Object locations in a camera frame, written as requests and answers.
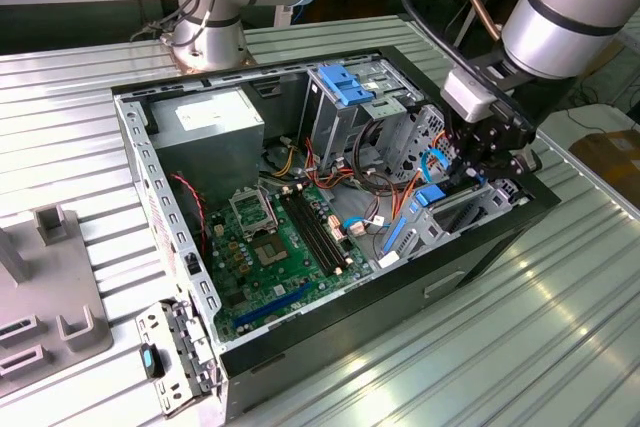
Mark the blue expansion slot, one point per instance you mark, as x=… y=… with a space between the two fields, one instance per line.
x=272 y=304

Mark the CPU socket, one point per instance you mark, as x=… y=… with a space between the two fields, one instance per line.
x=270 y=251

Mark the hard disk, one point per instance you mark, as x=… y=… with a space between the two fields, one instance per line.
x=430 y=195

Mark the black case fan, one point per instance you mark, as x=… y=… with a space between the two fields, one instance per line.
x=187 y=217

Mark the grey power supply unit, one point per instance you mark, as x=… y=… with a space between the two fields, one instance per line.
x=210 y=157

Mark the grey metal optical drive cage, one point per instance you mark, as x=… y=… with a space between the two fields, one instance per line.
x=330 y=127

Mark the grey parts rack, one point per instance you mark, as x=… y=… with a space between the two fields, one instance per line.
x=40 y=287

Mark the brown cardboard box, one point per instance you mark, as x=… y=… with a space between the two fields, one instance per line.
x=615 y=157

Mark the black open PC case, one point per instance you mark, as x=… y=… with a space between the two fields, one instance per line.
x=400 y=317

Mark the metal expansion slot bracket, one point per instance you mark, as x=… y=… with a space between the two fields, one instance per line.
x=170 y=327

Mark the grey metal disk bay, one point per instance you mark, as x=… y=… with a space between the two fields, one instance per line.
x=495 y=199

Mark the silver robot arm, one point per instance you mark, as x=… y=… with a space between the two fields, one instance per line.
x=565 y=32

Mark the white flat sheet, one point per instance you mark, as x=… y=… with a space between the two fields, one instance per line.
x=600 y=119

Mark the green motherboard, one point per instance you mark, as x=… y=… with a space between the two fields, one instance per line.
x=290 y=272

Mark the blue plastic bay latch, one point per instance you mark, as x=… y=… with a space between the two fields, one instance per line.
x=345 y=84

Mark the black RAM slot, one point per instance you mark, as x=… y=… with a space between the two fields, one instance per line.
x=325 y=228
x=303 y=234
x=318 y=230
x=310 y=232

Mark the black blue bracket latch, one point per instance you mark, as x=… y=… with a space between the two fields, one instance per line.
x=150 y=361

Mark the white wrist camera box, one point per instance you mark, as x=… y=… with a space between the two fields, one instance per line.
x=465 y=94

